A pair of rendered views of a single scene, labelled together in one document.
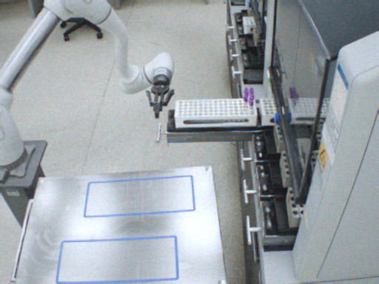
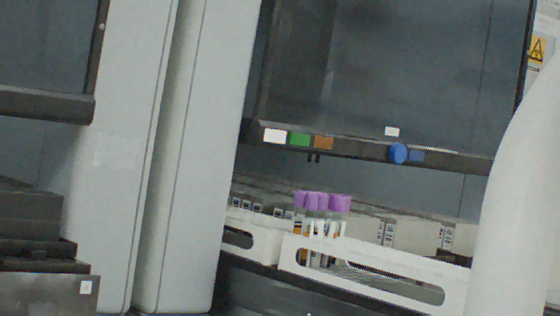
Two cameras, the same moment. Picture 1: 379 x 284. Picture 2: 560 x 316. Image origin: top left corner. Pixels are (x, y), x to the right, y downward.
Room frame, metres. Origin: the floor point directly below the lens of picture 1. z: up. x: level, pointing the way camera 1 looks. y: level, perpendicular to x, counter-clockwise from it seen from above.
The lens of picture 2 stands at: (2.26, 0.64, 1.02)
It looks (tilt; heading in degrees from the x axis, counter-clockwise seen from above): 3 degrees down; 221
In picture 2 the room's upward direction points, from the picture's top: 9 degrees clockwise
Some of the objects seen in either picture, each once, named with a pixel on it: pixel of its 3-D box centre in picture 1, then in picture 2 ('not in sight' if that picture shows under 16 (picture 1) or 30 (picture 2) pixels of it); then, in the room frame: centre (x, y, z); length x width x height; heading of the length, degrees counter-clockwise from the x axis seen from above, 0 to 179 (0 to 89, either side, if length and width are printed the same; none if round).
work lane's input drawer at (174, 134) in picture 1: (252, 124); (304, 298); (1.16, -0.24, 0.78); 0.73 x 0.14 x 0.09; 86
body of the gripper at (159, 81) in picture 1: (160, 88); not in sight; (1.48, 0.11, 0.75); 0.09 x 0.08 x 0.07; 176
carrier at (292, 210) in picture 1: (292, 208); (467, 241); (0.70, -0.29, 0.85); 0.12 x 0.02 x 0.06; 175
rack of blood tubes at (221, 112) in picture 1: (215, 114); (391, 280); (1.17, -0.10, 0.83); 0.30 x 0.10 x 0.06; 86
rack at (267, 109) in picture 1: (298, 112); (220, 230); (1.15, -0.42, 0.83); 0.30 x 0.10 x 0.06; 86
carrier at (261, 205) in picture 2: (316, 137); (281, 219); (0.99, -0.44, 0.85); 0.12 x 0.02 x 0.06; 176
